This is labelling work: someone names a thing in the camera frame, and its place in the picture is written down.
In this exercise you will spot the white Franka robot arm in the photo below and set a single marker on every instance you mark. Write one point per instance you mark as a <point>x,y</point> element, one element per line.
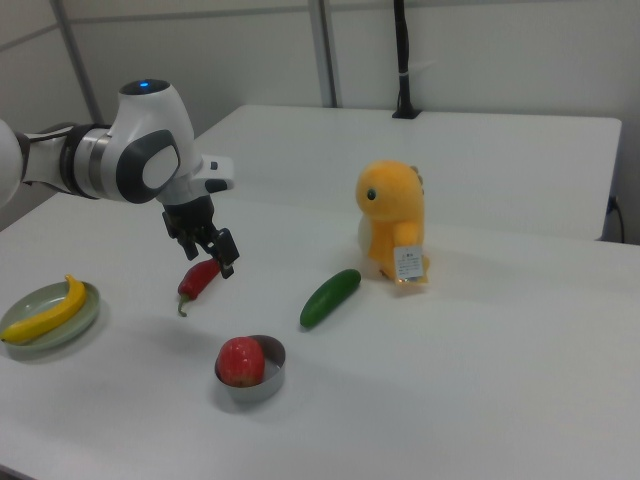
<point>150,125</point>

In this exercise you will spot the red chili pepper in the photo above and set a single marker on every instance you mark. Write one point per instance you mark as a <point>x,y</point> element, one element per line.
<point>197,280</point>

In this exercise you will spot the black pole with base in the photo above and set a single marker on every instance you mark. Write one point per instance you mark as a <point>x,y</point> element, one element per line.
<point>404,55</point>

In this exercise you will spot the red apple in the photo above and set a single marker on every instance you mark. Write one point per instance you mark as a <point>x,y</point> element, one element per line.
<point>240,361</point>

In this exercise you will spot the yellow banana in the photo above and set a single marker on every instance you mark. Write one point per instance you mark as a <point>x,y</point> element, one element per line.
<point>55,312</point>

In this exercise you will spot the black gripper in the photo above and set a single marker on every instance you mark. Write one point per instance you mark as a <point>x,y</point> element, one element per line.
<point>189,215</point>

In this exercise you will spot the white paper plush tag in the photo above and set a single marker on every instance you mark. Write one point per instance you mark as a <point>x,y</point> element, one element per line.
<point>410,264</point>

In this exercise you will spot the orange dinosaur plush toy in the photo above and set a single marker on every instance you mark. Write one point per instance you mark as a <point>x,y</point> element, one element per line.
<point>395,210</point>

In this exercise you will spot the grey partition post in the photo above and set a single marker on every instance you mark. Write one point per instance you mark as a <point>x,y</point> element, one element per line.
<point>80,60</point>
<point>325,50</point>

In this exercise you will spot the pale green plate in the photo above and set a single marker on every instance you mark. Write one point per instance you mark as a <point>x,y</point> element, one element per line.
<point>75,332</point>

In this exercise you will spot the round steel bowl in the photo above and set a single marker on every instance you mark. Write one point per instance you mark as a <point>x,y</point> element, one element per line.
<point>272,380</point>

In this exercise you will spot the green cucumber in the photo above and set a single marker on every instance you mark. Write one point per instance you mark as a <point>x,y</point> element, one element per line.
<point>330,299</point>

